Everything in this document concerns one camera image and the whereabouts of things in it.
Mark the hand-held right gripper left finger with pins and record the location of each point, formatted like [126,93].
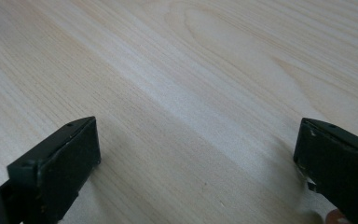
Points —
[62,161]

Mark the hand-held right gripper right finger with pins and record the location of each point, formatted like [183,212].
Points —
[338,165]

